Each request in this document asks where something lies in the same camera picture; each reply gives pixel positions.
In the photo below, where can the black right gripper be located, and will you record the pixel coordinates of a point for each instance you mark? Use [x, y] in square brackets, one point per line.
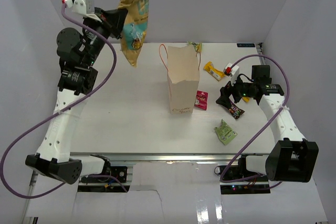
[224, 99]

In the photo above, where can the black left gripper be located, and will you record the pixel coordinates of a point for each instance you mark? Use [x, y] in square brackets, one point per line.
[112, 21]

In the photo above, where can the brown kraft chips bag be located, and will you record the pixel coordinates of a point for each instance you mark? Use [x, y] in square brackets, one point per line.
[134, 29]

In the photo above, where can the red snack packet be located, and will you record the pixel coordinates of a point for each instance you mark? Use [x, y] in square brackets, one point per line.
[201, 100]

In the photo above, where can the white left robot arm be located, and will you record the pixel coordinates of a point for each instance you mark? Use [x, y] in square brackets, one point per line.
[77, 53]

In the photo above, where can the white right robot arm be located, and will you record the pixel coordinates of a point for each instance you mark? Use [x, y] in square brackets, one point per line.
[293, 157]

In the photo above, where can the beige paper gift bag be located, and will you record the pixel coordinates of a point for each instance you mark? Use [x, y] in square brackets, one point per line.
[183, 74]

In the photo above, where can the small yellow snack packet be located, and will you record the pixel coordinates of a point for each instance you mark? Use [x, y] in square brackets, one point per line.
[246, 99]

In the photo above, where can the purple chocolate candy bar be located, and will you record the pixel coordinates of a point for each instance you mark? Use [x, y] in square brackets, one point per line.
[234, 110]

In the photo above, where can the yellow snack bar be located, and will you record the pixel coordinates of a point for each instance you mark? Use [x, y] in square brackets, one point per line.
[215, 73]

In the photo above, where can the green snack packet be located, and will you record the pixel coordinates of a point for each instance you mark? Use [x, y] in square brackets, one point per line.
[225, 133]

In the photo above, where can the green yellow candy wrapper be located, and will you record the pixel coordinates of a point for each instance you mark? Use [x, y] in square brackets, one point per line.
[198, 47]

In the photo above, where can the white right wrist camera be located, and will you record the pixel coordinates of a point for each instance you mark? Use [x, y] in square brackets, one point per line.
[232, 71]

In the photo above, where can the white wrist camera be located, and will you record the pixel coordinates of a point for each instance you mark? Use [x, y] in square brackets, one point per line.
[85, 8]
[232, 71]

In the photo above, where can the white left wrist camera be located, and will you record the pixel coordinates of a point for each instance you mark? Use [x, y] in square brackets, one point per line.
[85, 8]

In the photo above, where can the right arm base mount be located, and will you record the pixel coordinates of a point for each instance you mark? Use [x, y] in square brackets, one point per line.
[251, 186]

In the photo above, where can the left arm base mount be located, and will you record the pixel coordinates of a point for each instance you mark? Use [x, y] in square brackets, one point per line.
[112, 180]

